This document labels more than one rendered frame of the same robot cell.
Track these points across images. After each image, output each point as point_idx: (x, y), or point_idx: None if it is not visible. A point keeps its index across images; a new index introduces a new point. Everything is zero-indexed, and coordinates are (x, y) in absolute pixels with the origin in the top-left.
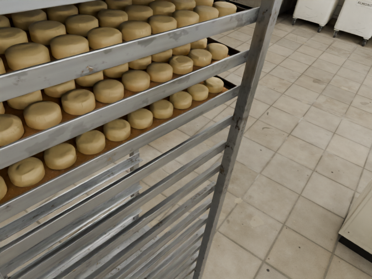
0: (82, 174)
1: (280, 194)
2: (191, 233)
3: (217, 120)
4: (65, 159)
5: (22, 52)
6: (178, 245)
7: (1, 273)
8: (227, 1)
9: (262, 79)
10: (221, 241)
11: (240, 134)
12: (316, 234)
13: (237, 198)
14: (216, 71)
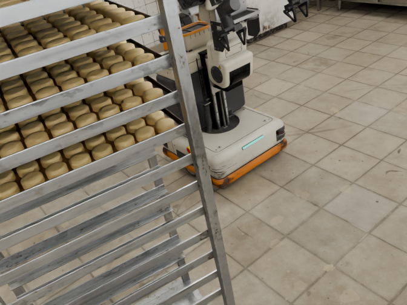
0: (14, 204)
1: (393, 261)
2: (195, 285)
3: (321, 164)
4: (5, 193)
5: None
6: (178, 297)
7: None
8: (294, 20)
9: (400, 104)
10: None
11: (204, 172)
12: None
13: (327, 264)
14: (138, 115)
